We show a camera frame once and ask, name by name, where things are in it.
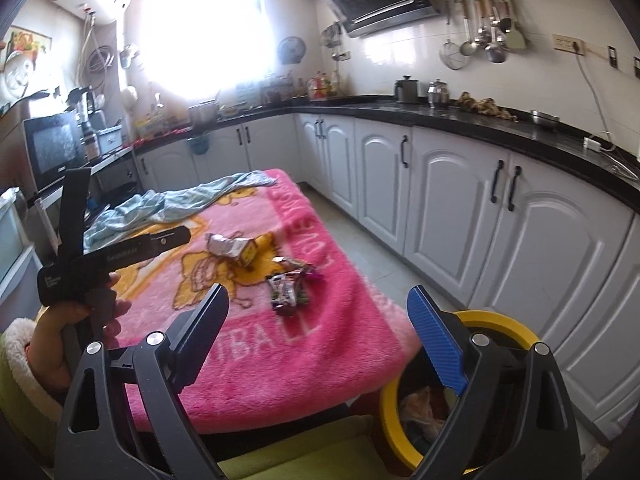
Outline row of hanging kitchen utensils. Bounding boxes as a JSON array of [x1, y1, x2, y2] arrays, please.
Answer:
[[459, 0, 529, 66]]

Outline dark lidded container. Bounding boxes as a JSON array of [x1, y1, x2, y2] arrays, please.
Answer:
[[394, 75, 420, 104]]

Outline group of condiment bottles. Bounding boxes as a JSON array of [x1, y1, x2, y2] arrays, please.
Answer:
[[306, 71, 344, 100]]

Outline steel cooking pot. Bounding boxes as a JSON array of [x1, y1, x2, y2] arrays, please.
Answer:
[[188, 101, 220, 129]]

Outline person's left forearm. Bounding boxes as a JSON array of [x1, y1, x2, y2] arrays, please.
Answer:
[[0, 316, 68, 466]]

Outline dark glass bottle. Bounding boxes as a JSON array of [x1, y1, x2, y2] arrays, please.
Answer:
[[80, 120, 101, 162]]

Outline silver foil packet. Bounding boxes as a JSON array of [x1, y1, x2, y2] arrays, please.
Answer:
[[206, 232, 262, 267]]

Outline purple foil wrapper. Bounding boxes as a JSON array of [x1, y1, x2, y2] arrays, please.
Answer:
[[274, 256, 321, 284]]

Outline wire skimmer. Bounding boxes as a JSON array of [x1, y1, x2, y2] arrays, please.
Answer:
[[439, 15, 471, 71]]

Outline framed wall picture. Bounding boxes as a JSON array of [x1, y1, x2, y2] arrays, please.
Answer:
[[2, 26, 54, 59]]

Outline white lower kitchen cabinets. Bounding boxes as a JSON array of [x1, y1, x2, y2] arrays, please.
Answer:
[[135, 112, 640, 441]]

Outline kitchen window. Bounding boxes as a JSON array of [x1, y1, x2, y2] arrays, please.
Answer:
[[144, 0, 267, 97]]

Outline light blue cloth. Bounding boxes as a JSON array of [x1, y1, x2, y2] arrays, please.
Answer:
[[82, 170, 278, 253]]

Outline white power adapter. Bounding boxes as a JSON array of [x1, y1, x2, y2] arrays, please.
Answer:
[[584, 132, 617, 152]]

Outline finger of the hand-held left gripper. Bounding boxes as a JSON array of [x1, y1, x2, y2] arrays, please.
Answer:
[[145, 227, 194, 257]]

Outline black microwave oven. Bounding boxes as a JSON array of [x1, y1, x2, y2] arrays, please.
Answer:
[[22, 111, 89, 192]]

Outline crumpled pale orange bag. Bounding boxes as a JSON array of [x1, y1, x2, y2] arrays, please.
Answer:
[[400, 386, 449, 439]]

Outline white storage cabinet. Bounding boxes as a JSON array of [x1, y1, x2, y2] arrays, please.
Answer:
[[0, 187, 47, 312]]

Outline white power cable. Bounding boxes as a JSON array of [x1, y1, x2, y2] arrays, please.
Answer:
[[575, 51, 617, 151]]

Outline black kitchen countertop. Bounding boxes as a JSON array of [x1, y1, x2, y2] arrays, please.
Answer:
[[100, 94, 640, 217]]

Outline wall power strip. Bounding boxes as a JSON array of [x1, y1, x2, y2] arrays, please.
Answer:
[[551, 34, 586, 56]]

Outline green garment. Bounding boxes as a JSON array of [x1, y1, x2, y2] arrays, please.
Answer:
[[215, 412, 401, 480]]

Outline steel lidded canister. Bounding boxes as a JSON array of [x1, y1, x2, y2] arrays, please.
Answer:
[[426, 78, 451, 110]]

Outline small wire wall rack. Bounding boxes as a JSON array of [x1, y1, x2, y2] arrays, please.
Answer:
[[322, 22, 351, 61]]

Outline dark snack wrapper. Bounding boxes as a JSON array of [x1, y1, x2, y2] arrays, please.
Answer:
[[266, 269, 312, 317]]

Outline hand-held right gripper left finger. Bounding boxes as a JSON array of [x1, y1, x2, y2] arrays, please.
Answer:
[[52, 282, 231, 480]]

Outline brown dried food pile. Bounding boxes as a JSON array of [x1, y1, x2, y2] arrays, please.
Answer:
[[456, 91, 519, 122]]

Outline pink printed blanket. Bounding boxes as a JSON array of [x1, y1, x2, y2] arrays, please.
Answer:
[[82, 167, 423, 433]]

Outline coiled grey hose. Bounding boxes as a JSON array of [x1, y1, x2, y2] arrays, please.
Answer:
[[79, 10, 119, 92]]

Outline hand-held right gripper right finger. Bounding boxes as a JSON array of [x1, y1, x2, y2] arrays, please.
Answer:
[[407, 285, 583, 480]]

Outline person's left hand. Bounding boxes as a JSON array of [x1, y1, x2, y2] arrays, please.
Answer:
[[27, 271, 134, 392]]

